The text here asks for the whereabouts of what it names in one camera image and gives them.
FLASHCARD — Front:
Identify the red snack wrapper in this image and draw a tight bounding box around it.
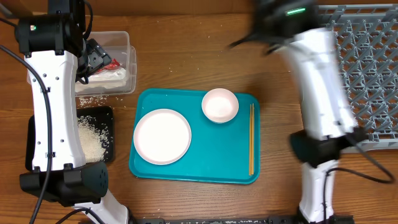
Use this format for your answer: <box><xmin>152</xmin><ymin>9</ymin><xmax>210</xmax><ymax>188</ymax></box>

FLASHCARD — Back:
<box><xmin>97</xmin><ymin>58</ymin><xmax>121</xmax><ymax>73</ymax></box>

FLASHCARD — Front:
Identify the food scraps and rice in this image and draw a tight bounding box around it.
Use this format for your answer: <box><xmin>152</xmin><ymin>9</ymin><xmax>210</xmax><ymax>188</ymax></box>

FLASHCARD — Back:
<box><xmin>78</xmin><ymin>116</ymin><xmax>112</xmax><ymax>163</ymax></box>

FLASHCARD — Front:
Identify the large pink plate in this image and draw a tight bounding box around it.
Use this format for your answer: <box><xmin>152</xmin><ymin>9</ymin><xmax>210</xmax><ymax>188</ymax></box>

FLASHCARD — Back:
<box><xmin>133</xmin><ymin>109</ymin><xmax>192</xmax><ymax>166</ymax></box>

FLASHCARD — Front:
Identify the small pink saucer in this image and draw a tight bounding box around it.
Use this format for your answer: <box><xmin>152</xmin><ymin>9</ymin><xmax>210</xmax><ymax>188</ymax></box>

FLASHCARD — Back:
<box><xmin>201</xmin><ymin>88</ymin><xmax>239</xmax><ymax>123</ymax></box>

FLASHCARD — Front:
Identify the wooden chopstick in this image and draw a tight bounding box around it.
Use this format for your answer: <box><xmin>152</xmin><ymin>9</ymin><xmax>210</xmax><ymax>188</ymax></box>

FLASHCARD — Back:
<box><xmin>250</xmin><ymin>104</ymin><xmax>254</xmax><ymax>175</ymax></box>
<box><xmin>249</xmin><ymin>104</ymin><xmax>252</xmax><ymax>175</ymax></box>

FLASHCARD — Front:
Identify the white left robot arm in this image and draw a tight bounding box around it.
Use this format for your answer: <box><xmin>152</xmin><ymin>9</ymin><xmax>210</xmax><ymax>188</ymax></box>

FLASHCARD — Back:
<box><xmin>15</xmin><ymin>1</ymin><xmax>134</xmax><ymax>223</ymax></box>

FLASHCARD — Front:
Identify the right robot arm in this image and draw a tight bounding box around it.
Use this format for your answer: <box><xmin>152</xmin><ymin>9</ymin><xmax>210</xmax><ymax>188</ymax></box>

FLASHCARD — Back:
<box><xmin>230</xmin><ymin>0</ymin><xmax>365</xmax><ymax>223</ymax></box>

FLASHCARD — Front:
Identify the clear plastic waste bin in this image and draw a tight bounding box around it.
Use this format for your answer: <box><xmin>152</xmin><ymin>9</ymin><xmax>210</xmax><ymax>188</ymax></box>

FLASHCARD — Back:
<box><xmin>24</xmin><ymin>31</ymin><xmax>137</xmax><ymax>100</ymax></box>

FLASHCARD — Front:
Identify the grey dishwasher rack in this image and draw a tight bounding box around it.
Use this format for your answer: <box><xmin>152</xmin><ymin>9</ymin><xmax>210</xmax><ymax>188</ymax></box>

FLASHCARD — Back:
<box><xmin>318</xmin><ymin>5</ymin><xmax>397</xmax><ymax>150</ymax></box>

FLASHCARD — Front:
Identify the white tissue pile in bin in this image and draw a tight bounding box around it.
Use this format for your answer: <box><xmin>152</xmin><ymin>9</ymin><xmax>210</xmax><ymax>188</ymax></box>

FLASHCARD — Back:
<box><xmin>75</xmin><ymin>67</ymin><xmax>128</xmax><ymax>95</ymax></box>

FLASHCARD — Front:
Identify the black rectangular tray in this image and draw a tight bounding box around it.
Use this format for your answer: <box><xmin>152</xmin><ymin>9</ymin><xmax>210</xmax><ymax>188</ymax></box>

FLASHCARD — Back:
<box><xmin>25</xmin><ymin>106</ymin><xmax>115</xmax><ymax>172</ymax></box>

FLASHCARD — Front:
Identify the teal serving tray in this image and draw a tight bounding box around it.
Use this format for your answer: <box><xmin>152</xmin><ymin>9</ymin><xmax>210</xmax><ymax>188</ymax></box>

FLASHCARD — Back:
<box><xmin>129</xmin><ymin>88</ymin><xmax>261</xmax><ymax>184</ymax></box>

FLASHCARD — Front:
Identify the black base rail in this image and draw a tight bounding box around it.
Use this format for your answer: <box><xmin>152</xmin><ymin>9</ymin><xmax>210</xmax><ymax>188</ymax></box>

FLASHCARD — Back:
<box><xmin>136</xmin><ymin>215</ymin><xmax>355</xmax><ymax>224</ymax></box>

